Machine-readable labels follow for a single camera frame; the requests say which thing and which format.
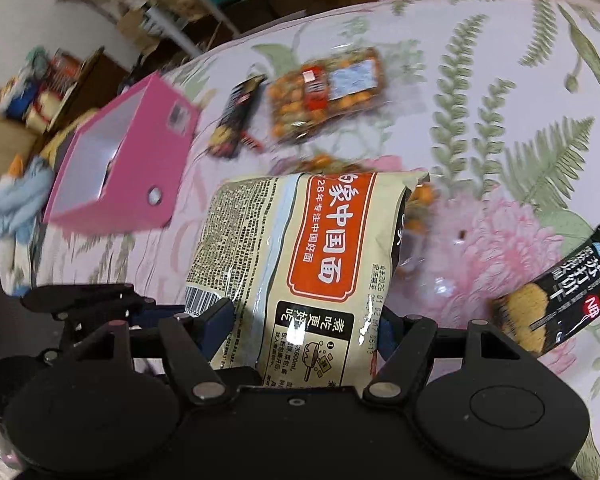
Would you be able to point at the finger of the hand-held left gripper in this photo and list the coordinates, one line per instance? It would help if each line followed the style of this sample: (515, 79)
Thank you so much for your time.
(155, 317)
(80, 296)

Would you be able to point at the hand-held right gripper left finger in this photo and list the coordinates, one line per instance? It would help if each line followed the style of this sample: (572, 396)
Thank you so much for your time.
(219, 327)

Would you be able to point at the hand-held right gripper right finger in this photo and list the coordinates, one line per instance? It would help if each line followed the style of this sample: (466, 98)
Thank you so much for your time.
(391, 332)

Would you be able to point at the beige noodle packet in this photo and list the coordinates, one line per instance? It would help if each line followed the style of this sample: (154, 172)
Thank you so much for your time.
(300, 270)

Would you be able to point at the pink cardboard box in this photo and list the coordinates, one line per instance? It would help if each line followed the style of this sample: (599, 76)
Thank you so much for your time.
(130, 195)

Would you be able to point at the light blue cloth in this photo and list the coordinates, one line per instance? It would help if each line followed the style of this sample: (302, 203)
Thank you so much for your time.
(22, 195)

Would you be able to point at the yellow cloth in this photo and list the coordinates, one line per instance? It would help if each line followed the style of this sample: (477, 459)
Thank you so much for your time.
(55, 145)

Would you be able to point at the clear bag of coated nuts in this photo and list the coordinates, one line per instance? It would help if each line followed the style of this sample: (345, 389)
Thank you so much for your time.
(330, 165)
(325, 95)

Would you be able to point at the black cracker packet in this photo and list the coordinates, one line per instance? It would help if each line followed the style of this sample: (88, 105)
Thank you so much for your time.
(237, 112)
(570, 290)

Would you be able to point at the wooden cabinet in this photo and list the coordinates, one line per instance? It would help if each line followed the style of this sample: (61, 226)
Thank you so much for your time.
(87, 90)

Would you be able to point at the red gift bag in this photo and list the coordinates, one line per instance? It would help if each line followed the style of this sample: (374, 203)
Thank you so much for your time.
(62, 72)

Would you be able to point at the wooden side table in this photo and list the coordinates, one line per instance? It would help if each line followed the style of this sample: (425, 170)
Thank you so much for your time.
(180, 32)

